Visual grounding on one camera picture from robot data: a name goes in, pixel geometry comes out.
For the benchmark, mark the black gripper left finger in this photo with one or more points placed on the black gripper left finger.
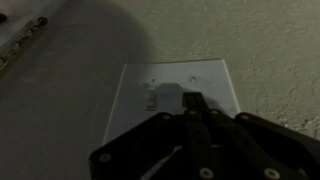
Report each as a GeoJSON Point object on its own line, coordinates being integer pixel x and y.
{"type": "Point", "coordinates": [160, 146]}

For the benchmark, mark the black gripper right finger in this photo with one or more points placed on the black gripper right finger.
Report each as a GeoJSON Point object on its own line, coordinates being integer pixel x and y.
{"type": "Point", "coordinates": [253, 146]}

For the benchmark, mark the metal door hinge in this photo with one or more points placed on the metal door hinge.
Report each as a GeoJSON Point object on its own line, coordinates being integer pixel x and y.
{"type": "Point", "coordinates": [20, 41]}

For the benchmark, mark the white switch toggle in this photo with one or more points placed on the white switch toggle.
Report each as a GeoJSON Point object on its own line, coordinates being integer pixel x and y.
{"type": "Point", "coordinates": [151, 100]}

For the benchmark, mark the white light switch plate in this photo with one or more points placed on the white light switch plate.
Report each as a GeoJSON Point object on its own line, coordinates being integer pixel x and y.
{"type": "Point", "coordinates": [133, 100]}

